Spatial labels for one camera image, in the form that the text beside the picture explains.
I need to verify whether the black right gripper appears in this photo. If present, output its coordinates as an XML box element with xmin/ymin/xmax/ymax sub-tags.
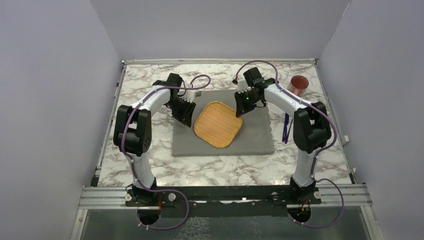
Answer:
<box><xmin>234</xmin><ymin>88</ymin><xmax>261</xmax><ymax>117</ymax></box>

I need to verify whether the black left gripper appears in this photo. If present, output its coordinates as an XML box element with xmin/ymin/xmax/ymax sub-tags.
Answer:
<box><xmin>166</xmin><ymin>96</ymin><xmax>196</xmax><ymax>127</ymax></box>

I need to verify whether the woven yellow wicker tray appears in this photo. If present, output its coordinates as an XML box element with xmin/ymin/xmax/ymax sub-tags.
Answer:
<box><xmin>193</xmin><ymin>101</ymin><xmax>243</xmax><ymax>149</ymax></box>

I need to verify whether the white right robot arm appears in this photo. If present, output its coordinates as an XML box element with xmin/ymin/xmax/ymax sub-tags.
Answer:
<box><xmin>232</xmin><ymin>67</ymin><xmax>332</xmax><ymax>204</ymax></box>

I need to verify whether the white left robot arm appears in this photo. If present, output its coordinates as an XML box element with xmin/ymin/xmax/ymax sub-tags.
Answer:
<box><xmin>113</xmin><ymin>73</ymin><xmax>196</xmax><ymax>206</ymax></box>

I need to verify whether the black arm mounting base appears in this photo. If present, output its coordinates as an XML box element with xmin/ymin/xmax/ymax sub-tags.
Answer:
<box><xmin>124</xmin><ymin>185</ymin><xmax>322</xmax><ymax>219</ymax></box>

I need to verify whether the purple iridescent spoon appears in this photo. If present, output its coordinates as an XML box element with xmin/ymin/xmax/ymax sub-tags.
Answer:
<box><xmin>288</xmin><ymin>117</ymin><xmax>293</xmax><ymax>141</ymax></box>

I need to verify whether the purple iridescent knife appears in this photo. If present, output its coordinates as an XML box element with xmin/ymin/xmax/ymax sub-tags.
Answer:
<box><xmin>282</xmin><ymin>113</ymin><xmax>290</xmax><ymax>144</ymax></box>

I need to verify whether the pink patterned cup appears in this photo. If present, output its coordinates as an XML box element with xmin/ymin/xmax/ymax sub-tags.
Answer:
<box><xmin>287</xmin><ymin>75</ymin><xmax>309</xmax><ymax>97</ymax></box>

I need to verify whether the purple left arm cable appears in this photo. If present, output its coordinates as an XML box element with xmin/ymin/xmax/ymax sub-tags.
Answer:
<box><xmin>120</xmin><ymin>74</ymin><xmax>212</xmax><ymax>231</ymax></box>

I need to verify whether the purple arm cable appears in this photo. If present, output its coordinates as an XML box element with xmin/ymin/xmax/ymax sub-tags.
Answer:
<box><xmin>120</xmin><ymin>74</ymin><xmax>212</xmax><ymax>231</ymax></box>
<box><xmin>232</xmin><ymin>60</ymin><xmax>345</xmax><ymax>229</ymax></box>

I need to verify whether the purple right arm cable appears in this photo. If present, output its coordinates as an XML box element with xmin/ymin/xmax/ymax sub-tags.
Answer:
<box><xmin>232</xmin><ymin>60</ymin><xmax>345</xmax><ymax>229</ymax></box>

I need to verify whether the aluminium table frame rail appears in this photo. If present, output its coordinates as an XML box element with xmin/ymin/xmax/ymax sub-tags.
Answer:
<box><xmin>69</xmin><ymin>186</ymin><xmax>133</xmax><ymax>240</ymax></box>

